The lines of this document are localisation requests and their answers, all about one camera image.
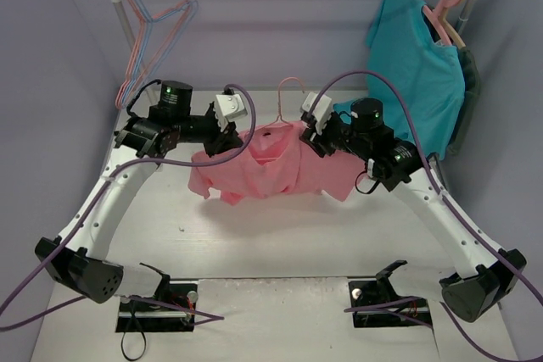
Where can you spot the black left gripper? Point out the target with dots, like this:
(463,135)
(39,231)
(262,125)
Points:
(225,142)

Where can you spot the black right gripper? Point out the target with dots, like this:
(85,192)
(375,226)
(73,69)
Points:
(316,142)

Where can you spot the pink t shirt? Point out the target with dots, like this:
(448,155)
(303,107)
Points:
(277,162)

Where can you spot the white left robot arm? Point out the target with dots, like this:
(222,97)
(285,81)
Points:
(77,257)

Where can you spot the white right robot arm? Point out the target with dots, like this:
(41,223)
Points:
(477,279)

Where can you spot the teal t shirt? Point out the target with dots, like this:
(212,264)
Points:
(426,74)

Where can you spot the thick beige hanger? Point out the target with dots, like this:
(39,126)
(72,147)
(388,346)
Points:
(449,30)

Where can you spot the thick pink hanger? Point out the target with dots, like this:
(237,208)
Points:
(437,17)

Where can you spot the dark green garment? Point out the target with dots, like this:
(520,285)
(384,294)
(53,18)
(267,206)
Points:
(473,88)

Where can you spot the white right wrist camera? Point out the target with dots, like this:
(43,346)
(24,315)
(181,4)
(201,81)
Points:
(316,116)

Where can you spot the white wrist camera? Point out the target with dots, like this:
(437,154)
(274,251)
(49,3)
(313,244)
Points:
(316,116)
(228,108)

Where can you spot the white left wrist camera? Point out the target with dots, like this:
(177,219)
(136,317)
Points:
(228,108)

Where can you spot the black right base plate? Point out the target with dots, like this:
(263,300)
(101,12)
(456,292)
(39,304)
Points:
(377,307)

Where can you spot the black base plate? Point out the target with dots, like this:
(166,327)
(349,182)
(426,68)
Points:
(377,307)
(149,318)

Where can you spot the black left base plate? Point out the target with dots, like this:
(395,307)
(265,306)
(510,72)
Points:
(149,318)

